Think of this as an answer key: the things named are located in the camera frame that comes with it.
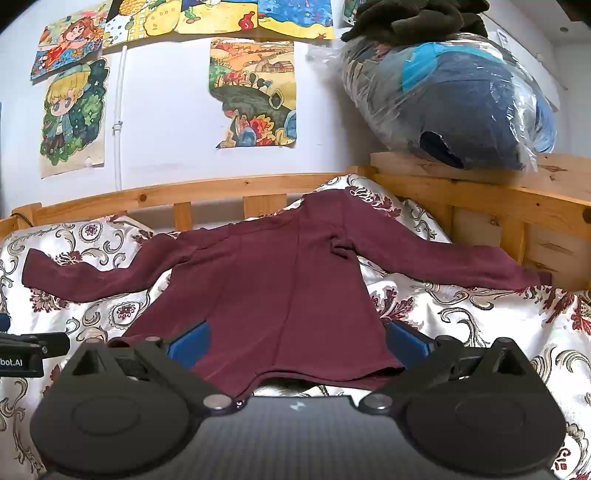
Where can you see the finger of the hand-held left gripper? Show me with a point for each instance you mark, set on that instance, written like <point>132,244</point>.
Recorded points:
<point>37,344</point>

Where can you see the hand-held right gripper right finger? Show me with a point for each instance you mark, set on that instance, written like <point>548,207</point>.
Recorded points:
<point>406,345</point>

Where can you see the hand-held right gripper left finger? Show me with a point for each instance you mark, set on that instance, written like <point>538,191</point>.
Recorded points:
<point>190,345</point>

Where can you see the maroon long-sleeved sweater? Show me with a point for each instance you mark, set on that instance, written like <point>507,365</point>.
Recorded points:
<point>286,286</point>

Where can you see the white floral satin blanket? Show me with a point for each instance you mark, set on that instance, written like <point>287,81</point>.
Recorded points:
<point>461,314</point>

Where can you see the clear plastic bag of bedding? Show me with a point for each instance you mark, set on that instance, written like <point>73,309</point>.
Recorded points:
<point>461,106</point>

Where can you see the white air conditioner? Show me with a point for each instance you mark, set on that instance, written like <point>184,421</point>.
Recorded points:
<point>531,55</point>

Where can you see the dark green cloth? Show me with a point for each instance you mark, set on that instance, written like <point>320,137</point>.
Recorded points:
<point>415,21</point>

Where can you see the wooden bed frame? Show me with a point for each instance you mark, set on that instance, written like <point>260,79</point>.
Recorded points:
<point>508,198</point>

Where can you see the white wall pipe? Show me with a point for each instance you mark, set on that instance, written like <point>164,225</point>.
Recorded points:
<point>119,147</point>

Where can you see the blond figure wall poster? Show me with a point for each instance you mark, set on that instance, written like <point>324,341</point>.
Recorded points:
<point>69,120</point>

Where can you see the landscape wall poster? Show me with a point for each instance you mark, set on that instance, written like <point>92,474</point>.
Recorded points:
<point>254,92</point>

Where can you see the red-haired figure wall poster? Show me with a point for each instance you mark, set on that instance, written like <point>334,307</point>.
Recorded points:
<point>69,41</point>

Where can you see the yellow spotted wall poster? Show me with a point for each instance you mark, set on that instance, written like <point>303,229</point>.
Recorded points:
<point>143,23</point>

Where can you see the yellow cartoon wall poster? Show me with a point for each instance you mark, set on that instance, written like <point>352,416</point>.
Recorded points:
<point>217,16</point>

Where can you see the blue sea wall poster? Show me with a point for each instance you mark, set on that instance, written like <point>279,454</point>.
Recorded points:
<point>295,16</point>

